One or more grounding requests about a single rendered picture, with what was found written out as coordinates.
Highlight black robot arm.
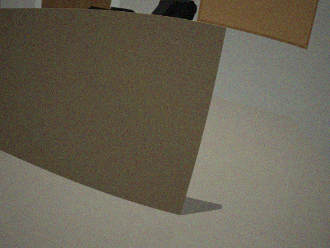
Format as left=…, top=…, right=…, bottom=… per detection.
left=111, top=0, right=197, bottom=20

